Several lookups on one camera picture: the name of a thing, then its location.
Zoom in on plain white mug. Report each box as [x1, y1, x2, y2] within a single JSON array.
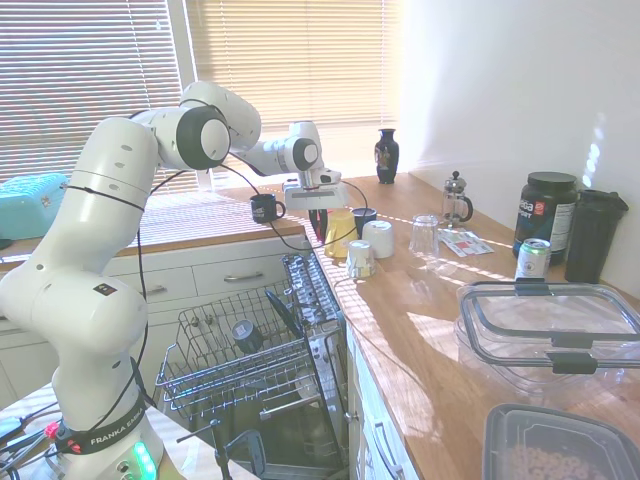
[[360, 219, 396, 260]]

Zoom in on clear lidded storage container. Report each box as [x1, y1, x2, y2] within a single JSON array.
[[453, 279, 640, 397]]

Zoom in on red white paper packets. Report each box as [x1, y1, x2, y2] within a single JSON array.
[[437, 227, 496, 258]]

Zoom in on grey container with cereal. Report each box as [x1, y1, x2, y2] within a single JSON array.
[[482, 402, 640, 480]]

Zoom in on yellow mug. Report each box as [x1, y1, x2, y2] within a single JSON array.
[[323, 207, 360, 259]]

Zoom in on teal plastic basket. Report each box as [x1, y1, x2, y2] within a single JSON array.
[[0, 172, 69, 242]]

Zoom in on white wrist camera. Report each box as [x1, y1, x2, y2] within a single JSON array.
[[313, 168, 344, 188]]

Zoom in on dark blue mug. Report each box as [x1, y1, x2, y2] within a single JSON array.
[[351, 207, 379, 239]]

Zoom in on upside-down glass cup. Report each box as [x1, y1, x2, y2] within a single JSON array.
[[344, 239, 377, 279]]

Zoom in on blue striped ceramic plate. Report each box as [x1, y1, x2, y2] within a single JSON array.
[[263, 288, 307, 341]]

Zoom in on white green drink can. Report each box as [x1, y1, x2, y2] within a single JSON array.
[[514, 237, 552, 283]]

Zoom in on glass French press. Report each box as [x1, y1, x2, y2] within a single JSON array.
[[441, 170, 474, 231]]

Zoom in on wide window blind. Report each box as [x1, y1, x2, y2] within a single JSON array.
[[0, 0, 184, 187]]

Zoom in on white cabinet drawer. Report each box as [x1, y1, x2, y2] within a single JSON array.
[[191, 248, 294, 297], [99, 264, 196, 304]]

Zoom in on white counter base cabinet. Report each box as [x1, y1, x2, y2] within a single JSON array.
[[344, 323, 422, 480]]

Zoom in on black printed mug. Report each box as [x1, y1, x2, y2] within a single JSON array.
[[248, 193, 287, 225]]

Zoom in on wire dishwasher rack holding dishes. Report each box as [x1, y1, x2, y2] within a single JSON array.
[[177, 253, 347, 352]]

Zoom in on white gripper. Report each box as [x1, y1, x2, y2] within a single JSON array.
[[282, 180, 350, 242]]

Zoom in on dark blue painted vase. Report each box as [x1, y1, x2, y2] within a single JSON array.
[[374, 128, 399, 185]]

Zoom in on clear glass tumbler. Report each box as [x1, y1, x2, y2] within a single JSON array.
[[408, 214, 442, 258]]

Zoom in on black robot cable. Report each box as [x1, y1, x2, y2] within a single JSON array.
[[63, 98, 372, 437]]

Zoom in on empty wire dishwasher rack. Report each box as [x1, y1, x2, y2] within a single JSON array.
[[154, 340, 324, 427]]

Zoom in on grey ceramic mug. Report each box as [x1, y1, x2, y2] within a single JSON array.
[[230, 319, 264, 355]]

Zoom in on narrow window blind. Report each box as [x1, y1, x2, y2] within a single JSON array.
[[191, 0, 404, 135]]

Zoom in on black protein powder tub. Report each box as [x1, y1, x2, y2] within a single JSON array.
[[512, 171, 581, 267]]

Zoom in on black shaker bottle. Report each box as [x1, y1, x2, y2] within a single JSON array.
[[564, 188, 630, 285]]

